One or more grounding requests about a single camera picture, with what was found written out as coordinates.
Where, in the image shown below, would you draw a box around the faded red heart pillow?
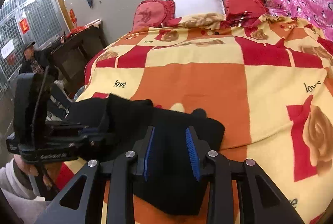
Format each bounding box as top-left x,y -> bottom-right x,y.
133,0 -> 176,31

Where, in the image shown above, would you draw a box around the person's left hand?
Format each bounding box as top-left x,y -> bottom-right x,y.
13,155 -> 52,188

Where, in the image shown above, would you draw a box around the white pillow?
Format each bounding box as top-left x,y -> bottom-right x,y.
170,0 -> 226,19

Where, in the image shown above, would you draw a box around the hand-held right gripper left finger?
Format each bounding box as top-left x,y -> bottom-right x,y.
34,125 -> 157,224

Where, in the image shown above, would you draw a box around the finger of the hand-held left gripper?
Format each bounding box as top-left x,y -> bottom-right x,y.
77,124 -> 104,135
77,135 -> 116,155

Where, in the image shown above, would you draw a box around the black pants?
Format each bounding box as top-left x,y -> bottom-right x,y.
64,94 -> 225,216

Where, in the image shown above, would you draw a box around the red items on table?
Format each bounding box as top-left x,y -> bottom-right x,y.
66,26 -> 90,37

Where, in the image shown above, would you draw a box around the dark wooden table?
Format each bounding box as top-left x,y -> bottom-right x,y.
51,22 -> 108,92

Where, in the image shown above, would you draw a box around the bright red heart pillow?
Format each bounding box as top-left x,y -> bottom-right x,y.
224,0 -> 270,27

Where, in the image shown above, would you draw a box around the lace table cloth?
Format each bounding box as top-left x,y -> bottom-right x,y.
83,19 -> 102,29

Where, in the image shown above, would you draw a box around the person's left forearm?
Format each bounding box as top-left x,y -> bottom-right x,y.
0,159 -> 52,224

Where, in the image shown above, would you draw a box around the barred window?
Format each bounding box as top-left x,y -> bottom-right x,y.
0,0 -> 68,94

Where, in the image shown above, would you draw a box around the bundle of metal hangers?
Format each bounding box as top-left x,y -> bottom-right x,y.
229,12 -> 261,28

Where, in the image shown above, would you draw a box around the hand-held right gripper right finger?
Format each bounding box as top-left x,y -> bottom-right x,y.
185,126 -> 305,224

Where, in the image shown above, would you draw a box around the printed blanket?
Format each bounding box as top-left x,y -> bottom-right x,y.
52,12 -> 333,224

